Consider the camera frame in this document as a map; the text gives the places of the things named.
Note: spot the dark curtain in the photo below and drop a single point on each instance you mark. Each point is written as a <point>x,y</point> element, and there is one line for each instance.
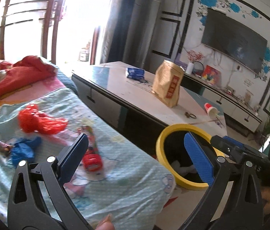
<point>115,31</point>

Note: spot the white vase red flowers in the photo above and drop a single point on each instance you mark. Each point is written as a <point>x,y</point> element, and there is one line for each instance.
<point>194,57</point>

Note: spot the coffee table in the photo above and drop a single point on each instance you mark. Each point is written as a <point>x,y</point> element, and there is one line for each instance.
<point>130,107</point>

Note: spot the brown paper bag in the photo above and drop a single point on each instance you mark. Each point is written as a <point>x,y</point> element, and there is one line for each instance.
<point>167,83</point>

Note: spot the left hand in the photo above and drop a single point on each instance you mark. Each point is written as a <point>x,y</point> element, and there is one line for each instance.
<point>106,224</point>

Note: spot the colourful picture box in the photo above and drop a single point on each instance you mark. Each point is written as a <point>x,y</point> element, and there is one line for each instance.
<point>212,75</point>

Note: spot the red plastic bag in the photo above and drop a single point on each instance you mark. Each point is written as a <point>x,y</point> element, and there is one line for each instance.
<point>31,119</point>

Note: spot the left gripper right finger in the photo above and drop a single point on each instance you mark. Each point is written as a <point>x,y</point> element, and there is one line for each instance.
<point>200,159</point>

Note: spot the brown chocolate bar wrapper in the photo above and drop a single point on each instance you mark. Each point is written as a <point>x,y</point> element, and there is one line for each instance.
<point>5,148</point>

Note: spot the white crumpled paper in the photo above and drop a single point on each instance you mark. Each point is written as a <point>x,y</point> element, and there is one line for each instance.
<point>183,171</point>

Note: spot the grey standing air conditioner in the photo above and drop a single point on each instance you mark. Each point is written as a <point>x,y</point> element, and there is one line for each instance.
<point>141,32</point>

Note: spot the red candy tube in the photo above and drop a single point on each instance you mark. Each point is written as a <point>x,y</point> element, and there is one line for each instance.
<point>92,160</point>

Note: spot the red floral quilt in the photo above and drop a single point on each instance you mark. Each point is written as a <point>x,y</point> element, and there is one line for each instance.
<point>24,72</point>

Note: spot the yellow rim trash bin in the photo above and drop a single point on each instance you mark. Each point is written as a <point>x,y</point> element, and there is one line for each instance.
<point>170,147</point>

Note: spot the blue glove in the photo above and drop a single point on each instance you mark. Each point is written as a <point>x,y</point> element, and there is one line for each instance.
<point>24,149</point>

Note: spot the wall television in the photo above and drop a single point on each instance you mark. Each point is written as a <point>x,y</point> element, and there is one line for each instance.
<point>234,39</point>

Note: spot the red paper cup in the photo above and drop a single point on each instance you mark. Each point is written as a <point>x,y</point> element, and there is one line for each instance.
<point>211,110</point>

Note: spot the white tv cabinet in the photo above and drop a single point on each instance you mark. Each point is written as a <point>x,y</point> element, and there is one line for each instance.
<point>238,112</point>

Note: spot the light blue cartoon bedsheet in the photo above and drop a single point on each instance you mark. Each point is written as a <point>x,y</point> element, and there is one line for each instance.
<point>132,186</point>

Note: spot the blue tissue pack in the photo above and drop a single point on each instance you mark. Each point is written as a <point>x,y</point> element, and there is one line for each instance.
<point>135,73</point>

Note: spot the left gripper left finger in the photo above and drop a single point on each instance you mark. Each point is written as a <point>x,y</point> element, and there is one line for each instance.
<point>70,157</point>

